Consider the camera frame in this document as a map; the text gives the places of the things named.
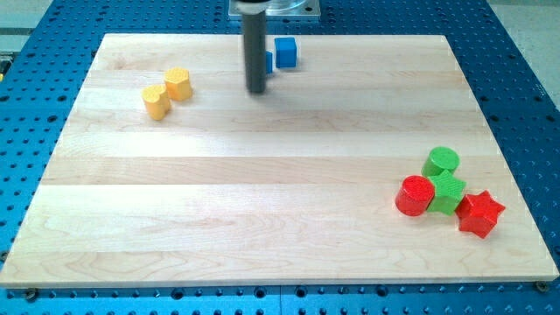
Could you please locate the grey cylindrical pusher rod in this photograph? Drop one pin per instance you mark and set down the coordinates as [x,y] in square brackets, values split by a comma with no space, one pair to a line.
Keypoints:
[254,48]

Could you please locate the blue triangle block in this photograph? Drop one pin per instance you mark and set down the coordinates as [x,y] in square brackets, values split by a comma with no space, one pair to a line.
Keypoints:
[269,62]

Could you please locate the blue cube block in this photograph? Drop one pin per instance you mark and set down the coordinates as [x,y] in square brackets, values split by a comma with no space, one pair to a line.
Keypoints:
[286,52]

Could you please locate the silver robot mounting plate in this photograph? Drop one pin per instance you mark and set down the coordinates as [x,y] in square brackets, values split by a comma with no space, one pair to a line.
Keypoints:
[274,10]

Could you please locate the yellow hexagon block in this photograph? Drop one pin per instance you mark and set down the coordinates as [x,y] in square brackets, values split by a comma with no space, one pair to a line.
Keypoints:
[178,85]

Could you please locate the yellow heart block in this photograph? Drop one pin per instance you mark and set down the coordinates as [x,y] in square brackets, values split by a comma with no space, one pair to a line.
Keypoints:
[156,101]

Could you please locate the light wooden board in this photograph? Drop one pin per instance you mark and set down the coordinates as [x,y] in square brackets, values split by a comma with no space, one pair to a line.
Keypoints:
[293,186]

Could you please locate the green cylinder block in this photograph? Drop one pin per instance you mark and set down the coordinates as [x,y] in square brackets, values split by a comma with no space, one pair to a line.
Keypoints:
[440,159]

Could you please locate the red cylinder block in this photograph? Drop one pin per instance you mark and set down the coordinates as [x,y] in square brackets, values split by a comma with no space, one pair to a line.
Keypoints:
[415,195]

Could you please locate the green star block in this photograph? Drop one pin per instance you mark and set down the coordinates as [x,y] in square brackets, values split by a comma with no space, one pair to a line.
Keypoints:
[448,193]

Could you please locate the red star block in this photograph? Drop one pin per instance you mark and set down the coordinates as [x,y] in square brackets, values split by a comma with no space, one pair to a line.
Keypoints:
[478,213]

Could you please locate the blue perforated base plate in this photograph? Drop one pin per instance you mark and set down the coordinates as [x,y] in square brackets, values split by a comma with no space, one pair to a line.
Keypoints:
[508,51]

